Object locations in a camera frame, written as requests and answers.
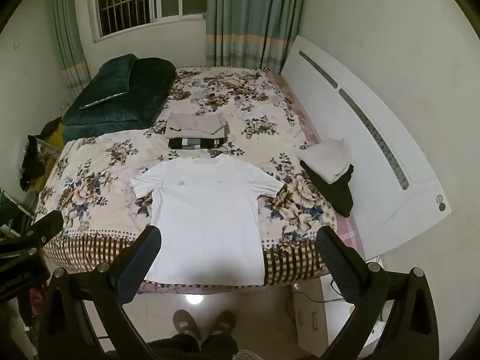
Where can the floral blanket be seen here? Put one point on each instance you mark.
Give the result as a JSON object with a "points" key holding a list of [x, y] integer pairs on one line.
{"points": [[93, 180]]}

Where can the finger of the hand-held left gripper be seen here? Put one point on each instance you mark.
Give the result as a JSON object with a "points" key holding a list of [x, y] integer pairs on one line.
{"points": [[45, 227]]}

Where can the white folded garment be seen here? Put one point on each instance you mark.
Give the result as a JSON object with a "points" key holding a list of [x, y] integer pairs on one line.
{"points": [[330, 159]]}

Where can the white t-shirt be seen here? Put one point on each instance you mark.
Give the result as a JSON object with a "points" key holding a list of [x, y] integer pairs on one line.
{"points": [[202, 225]]}

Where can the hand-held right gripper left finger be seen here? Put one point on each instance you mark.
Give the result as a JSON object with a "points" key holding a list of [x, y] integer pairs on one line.
{"points": [[144, 255]]}

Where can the narrow blue-grey curtain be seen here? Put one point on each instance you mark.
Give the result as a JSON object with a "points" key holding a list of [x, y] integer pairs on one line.
{"points": [[67, 45]]}

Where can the black striped folded garment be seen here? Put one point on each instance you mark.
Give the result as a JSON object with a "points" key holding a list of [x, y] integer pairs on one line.
{"points": [[195, 143]]}

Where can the person's legs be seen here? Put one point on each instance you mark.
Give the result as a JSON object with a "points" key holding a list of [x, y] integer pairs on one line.
{"points": [[195, 348]]}

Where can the white nightstand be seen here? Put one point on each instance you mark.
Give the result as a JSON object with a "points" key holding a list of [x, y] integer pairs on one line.
{"points": [[311, 315]]}

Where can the beige folded garment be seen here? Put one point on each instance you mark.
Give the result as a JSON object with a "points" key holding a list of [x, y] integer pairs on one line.
{"points": [[195, 125]]}

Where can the wide blue-grey curtain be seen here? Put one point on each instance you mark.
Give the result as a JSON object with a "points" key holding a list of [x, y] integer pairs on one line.
{"points": [[251, 18]]}

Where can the white headboard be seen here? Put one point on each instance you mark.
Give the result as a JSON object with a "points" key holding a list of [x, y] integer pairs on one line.
{"points": [[367, 165]]}

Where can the dark green quilt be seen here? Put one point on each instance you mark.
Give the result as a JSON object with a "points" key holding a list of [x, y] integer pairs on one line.
{"points": [[123, 93]]}

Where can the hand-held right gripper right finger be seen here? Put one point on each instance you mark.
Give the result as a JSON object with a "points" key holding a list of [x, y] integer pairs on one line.
{"points": [[333, 262]]}

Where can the black hanging clothes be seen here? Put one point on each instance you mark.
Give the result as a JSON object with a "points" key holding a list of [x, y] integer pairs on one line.
{"points": [[32, 161]]}

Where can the barred window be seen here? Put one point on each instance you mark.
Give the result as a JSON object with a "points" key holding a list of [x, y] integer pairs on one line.
{"points": [[150, 0]]}

